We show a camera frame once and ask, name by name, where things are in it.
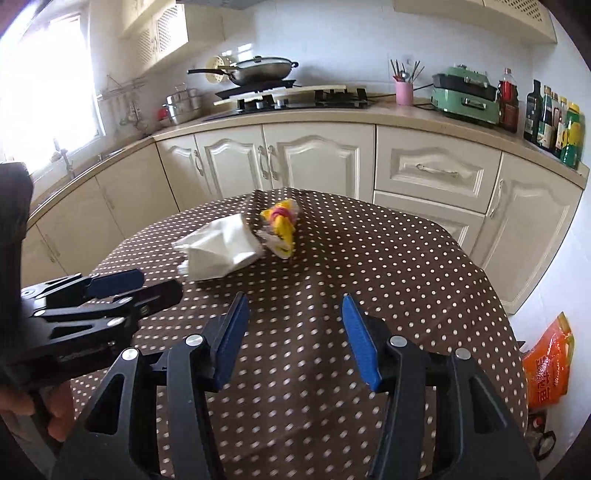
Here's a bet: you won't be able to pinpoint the person's left hand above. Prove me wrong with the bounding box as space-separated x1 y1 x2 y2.
0 381 72 443

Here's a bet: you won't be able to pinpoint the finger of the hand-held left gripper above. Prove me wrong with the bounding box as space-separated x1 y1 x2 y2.
28 278 184 370
21 269 145 319

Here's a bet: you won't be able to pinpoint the kitchen window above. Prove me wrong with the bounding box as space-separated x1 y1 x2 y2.
0 14 105 172

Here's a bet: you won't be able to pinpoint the cream lattice wall cabinet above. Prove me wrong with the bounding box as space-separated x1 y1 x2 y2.
122 0 225 75

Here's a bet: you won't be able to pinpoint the dark sauce bottle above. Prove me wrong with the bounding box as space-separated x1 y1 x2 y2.
539 85 556 151

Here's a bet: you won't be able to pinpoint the white paper bag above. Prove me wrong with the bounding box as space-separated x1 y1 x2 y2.
172 213 265 281

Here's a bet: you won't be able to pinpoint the yellow snack wrapper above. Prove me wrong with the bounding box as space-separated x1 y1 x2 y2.
256 198 300 258

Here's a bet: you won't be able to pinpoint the brown polka dot tablecloth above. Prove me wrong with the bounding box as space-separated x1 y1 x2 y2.
69 187 529 480

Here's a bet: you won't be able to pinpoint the sink faucet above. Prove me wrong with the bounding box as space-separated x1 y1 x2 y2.
53 138 77 179

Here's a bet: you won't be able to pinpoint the cream colander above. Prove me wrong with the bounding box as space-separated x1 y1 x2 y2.
204 55 232 85

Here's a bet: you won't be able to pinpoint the green electric cooker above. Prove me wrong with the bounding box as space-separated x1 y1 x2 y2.
431 65 502 126

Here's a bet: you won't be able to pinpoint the wall utensil rack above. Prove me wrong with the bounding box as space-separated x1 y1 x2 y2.
99 76 153 134

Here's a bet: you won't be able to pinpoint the black gas stove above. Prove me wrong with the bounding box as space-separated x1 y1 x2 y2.
203 88 370 122

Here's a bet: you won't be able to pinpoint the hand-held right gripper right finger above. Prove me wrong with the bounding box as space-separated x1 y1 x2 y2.
342 293 541 480

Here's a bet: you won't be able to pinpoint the brown sauce bottle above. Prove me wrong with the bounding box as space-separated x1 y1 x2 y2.
551 95 568 158

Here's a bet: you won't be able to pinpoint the cream kitchen base cabinets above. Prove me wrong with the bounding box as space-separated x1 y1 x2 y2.
21 95 591 315

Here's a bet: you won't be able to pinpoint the steel wok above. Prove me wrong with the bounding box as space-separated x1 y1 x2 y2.
187 56 300 86

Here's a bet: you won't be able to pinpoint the yellow green bottle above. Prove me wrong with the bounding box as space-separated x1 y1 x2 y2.
560 102 582 169

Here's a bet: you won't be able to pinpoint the red cap sauce bottle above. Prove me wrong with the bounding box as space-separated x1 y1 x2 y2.
498 68 520 134

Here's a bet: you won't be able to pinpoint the orange plastic bag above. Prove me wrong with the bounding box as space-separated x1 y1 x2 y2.
522 312 576 409

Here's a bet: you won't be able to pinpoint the bundle of utensils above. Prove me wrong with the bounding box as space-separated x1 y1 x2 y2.
389 58 426 84

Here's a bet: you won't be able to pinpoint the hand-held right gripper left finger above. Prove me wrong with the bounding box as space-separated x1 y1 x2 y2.
51 292 251 480

